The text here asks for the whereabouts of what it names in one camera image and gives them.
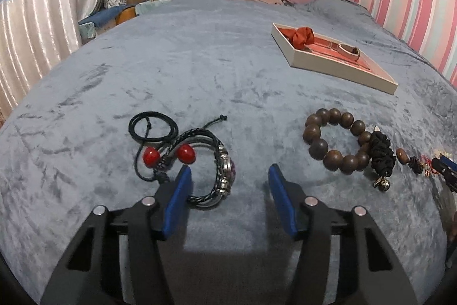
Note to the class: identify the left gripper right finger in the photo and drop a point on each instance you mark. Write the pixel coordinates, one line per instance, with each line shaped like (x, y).
(369, 270)

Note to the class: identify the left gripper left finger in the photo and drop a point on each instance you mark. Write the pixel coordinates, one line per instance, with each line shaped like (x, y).
(89, 269)

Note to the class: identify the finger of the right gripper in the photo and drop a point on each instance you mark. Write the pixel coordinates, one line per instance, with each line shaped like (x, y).
(447, 169)

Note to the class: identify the red string gold charm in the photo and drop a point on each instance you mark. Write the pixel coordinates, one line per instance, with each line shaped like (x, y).
(428, 169)

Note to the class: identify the brown pendant black tassel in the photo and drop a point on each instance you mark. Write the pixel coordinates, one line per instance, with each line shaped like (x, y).
(413, 162)

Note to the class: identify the black scrunchie with bell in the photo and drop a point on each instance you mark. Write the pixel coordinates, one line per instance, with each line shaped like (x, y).
(382, 159)

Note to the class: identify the white strap wristwatch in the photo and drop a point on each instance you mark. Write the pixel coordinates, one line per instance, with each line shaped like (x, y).
(347, 51)

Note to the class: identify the beige red jewelry tray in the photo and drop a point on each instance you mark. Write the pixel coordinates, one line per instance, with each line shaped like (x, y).
(321, 58)

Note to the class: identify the orange fabric scrunchie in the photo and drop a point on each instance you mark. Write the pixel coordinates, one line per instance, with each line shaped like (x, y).
(299, 38)

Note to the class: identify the person right hand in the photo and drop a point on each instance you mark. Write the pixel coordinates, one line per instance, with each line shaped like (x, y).
(450, 257)

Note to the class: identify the grey velvet bed blanket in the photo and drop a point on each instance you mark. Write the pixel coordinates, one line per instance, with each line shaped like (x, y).
(66, 148)

